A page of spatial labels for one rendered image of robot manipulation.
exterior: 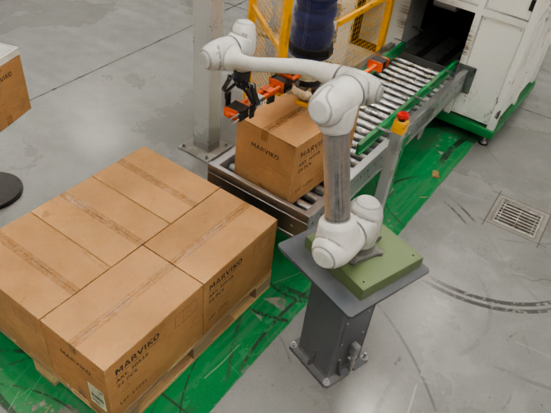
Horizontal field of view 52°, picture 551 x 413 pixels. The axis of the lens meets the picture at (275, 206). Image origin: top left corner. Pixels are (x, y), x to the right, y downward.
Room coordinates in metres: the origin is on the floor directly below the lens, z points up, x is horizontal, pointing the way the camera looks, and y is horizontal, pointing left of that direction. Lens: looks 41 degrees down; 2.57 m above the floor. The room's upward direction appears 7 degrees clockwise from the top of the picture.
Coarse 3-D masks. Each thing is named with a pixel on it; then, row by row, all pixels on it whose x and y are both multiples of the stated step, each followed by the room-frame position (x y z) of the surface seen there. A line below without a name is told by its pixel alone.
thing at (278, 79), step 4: (272, 76) 2.51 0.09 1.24; (276, 76) 2.53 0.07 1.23; (280, 76) 2.53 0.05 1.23; (284, 76) 2.53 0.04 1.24; (288, 76) 2.52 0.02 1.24; (272, 80) 2.48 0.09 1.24; (276, 80) 2.47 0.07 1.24; (280, 80) 2.49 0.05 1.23; (284, 80) 2.50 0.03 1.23; (288, 80) 2.50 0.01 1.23; (292, 80) 2.50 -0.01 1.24; (276, 84) 2.46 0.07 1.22; (280, 84) 2.45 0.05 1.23; (284, 84) 2.45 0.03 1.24; (288, 84) 2.47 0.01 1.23; (284, 88) 2.45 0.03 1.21; (288, 88) 2.47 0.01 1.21; (280, 92) 2.45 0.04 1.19; (284, 92) 2.45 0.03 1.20
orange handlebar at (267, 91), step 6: (372, 66) 2.77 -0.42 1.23; (294, 78) 2.56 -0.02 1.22; (270, 84) 2.45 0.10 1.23; (264, 90) 2.39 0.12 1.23; (270, 90) 2.39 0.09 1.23; (276, 90) 2.42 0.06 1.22; (270, 96) 2.38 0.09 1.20; (246, 102) 2.27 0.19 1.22; (228, 114) 2.15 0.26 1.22; (234, 114) 2.15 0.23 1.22
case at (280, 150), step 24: (288, 96) 2.85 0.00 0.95; (264, 120) 2.56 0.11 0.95; (288, 120) 2.59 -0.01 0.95; (240, 144) 2.56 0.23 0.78; (264, 144) 2.47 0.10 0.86; (288, 144) 2.38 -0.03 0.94; (312, 144) 2.48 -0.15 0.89; (240, 168) 2.56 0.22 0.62; (264, 168) 2.46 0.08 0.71; (288, 168) 2.37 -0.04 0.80; (312, 168) 2.51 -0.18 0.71; (288, 192) 2.36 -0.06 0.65
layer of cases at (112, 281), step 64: (64, 192) 2.26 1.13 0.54; (128, 192) 2.33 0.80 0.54; (192, 192) 2.39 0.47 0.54; (0, 256) 1.76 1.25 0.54; (64, 256) 1.81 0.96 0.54; (128, 256) 1.86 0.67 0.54; (192, 256) 1.91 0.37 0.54; (256, 256) 2.10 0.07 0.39; (0, 320) 1.63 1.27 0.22; (64, 320) 1.45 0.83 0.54; (128, 320) 1.49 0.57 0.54; (192, 320) 1.67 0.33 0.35; (128, 384) 1.32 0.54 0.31
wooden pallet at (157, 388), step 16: (256, 288) 2.13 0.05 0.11; (240, 304) 2.08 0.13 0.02; (224, 320) 1.95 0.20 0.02; (208, 336) 1.78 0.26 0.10; (192, 352) 1.68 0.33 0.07; (48, 368) 1.46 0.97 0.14; (176, 368) 1.62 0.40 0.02; (64, 384) 1.40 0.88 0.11; (160, 384) 1.51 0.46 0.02; (144, 400) 1.42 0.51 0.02
